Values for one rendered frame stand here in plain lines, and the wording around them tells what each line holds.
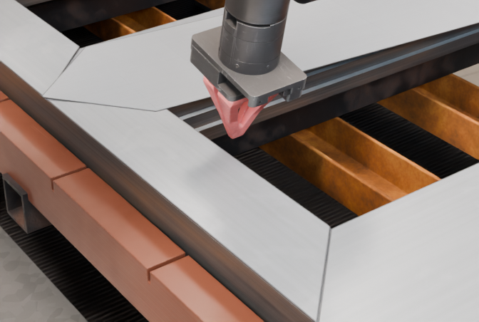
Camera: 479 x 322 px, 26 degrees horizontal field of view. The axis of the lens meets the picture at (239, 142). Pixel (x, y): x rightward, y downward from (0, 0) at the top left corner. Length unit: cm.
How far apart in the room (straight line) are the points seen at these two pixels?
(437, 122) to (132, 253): 60
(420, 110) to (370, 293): 63
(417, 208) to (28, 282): 44
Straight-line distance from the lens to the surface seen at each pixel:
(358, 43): 122
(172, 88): 111
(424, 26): 127
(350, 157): 134
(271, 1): 90
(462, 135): 138
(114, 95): 110
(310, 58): 118
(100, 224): 97
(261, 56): 93
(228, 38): 93
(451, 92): 148
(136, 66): 116
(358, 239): 88
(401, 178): 128
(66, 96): 111
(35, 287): 114
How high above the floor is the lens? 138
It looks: 31 degrees down
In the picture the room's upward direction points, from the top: straight up
